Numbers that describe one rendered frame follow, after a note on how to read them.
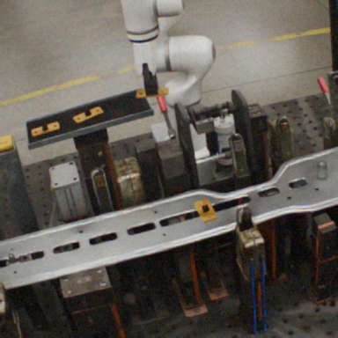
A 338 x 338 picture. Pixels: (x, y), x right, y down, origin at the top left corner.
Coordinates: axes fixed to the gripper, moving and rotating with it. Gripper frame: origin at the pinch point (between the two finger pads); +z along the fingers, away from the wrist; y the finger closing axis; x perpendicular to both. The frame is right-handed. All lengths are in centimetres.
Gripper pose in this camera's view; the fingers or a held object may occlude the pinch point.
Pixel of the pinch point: (150, 85)
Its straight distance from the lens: 177.8
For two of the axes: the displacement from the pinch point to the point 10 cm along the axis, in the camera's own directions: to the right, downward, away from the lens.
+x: 9.9, -0.8, -0.9
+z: 1.2, 7.9, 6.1
